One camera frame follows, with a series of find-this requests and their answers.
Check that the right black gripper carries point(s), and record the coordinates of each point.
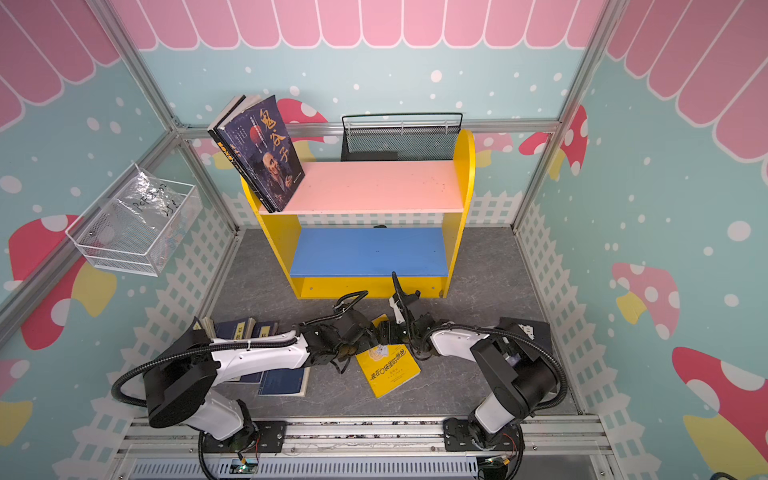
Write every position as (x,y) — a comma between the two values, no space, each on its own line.
(405,324)

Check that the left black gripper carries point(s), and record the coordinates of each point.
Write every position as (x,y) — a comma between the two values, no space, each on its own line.
(365,341)

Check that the yellow cartoon boy book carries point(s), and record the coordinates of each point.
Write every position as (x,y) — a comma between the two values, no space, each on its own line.
(386,367)

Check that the purple old man book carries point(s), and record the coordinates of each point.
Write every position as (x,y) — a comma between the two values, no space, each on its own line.
(257,132)

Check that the black Murphy's law book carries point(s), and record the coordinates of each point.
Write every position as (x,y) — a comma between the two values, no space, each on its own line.
(232,156)

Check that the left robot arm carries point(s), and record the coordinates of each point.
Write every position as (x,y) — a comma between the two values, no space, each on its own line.
(179,388)

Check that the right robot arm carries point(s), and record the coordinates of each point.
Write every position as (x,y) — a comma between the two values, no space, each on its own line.
(523,376)

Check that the yellow pink blue bookshelf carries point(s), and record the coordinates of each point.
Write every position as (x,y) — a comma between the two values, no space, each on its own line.
(356,225)

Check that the navy book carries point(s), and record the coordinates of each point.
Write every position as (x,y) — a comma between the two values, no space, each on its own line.
(264,329)
(238,330)
(284,383)
(207,325)

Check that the navy book rightmost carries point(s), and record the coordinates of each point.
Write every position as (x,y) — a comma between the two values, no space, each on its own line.
(284,383)

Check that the black wolf book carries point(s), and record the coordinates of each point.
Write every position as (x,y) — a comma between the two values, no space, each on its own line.
(539,332)

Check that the navy book leftmost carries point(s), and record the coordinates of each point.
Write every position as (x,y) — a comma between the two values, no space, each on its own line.
(207,325)

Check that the clear plastic bag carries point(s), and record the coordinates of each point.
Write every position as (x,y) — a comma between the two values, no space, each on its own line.
(145,206)

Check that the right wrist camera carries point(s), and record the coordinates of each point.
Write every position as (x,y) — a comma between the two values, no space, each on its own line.
(399,308)

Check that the black mesh wire basket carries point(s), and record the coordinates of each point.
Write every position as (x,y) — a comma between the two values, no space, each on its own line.
(400,137)

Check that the white wire wall basket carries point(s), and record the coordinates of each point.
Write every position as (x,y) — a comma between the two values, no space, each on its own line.
(96,237)

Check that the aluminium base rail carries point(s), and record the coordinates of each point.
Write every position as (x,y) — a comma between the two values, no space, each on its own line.
(548,447)

